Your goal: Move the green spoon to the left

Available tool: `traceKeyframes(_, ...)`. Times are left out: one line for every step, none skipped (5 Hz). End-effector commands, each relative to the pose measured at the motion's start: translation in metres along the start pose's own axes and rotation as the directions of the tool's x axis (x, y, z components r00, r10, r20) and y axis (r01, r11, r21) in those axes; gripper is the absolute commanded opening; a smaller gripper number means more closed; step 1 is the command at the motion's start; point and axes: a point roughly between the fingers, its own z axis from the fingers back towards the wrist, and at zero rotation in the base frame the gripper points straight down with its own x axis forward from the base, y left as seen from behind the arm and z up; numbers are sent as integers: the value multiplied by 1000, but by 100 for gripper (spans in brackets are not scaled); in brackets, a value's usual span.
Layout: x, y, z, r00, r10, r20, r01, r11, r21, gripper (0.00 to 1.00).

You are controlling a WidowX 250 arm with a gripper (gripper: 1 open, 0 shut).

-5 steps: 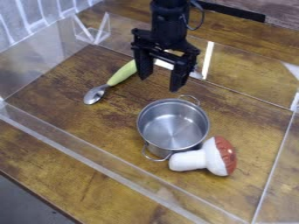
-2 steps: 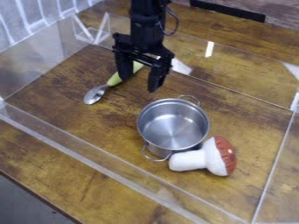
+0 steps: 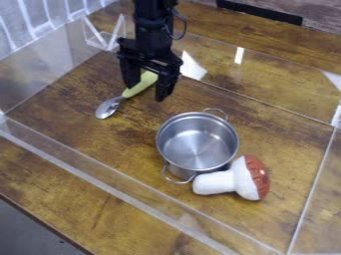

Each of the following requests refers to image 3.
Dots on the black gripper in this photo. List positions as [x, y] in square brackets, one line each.
[148, 52]

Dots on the green handled metal spoon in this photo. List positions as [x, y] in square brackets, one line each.
[108, 106]

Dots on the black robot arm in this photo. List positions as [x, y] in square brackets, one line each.
[152, 9]

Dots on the small steel pot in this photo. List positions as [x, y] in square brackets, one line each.
[196, 143]

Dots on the black bar in background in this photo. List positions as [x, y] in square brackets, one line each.
[259, 12]

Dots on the plush red white mushroom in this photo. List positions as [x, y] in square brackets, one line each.
[246, 178]

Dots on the clear acrylic enclosure wall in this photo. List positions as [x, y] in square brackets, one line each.
[87, 175]

